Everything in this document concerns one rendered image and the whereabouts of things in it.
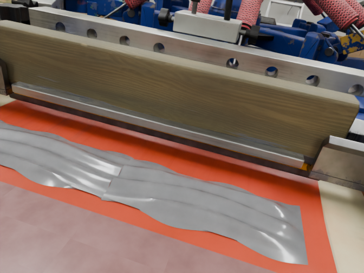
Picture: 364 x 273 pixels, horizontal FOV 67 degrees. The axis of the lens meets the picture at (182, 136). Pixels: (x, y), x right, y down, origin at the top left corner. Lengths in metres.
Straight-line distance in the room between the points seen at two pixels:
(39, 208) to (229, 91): 0.20
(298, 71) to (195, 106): 0.25
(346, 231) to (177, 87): 0.21
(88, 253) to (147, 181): 0.09
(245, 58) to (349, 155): 0.26
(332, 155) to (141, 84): 0.21
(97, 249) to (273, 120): 0.20
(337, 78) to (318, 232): 0.30
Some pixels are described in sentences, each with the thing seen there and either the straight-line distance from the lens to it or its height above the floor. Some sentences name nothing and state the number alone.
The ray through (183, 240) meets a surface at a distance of 0.24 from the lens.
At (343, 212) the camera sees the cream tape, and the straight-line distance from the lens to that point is 0.33.
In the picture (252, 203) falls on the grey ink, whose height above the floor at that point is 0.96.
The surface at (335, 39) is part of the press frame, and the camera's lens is 1.00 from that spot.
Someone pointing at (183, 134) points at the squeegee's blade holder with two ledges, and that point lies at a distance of 0.30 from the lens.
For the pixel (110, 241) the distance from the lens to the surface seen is 0.23.
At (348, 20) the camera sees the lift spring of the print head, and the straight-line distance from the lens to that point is 0.87.
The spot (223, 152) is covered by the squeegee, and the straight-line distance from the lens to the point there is 0.33.
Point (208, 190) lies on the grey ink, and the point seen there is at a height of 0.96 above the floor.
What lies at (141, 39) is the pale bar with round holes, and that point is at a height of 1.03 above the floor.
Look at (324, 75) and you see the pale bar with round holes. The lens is 0.52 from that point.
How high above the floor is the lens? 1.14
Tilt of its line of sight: 30 degrees down
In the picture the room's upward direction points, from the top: 9 degrees clockwise
